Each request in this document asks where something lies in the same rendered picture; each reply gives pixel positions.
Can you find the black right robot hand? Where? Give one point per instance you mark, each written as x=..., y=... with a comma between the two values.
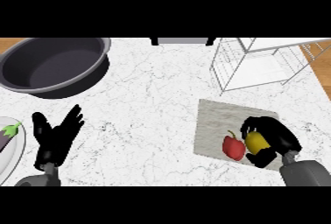
x=280, y=135

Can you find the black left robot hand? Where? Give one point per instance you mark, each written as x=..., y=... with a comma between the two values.
x=54, y=140

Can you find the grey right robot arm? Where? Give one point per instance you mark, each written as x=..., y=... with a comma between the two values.
x=306, y=173

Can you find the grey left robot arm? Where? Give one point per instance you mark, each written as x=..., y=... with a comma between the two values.
x=43, y=177

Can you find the grey placemat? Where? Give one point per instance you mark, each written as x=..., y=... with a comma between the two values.
x=219, y=125

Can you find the white plate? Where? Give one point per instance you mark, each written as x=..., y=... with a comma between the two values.
x=12, y=154

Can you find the purple eggplant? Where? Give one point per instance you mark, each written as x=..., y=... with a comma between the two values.
x=6, y=135

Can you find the red bell pepper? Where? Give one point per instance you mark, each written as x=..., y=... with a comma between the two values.
x=233, y=147

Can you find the dark grey pot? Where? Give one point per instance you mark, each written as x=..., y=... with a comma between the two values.
x=52, y=67

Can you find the grey and black appliance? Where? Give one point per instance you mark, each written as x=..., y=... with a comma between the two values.
x=184, y=41

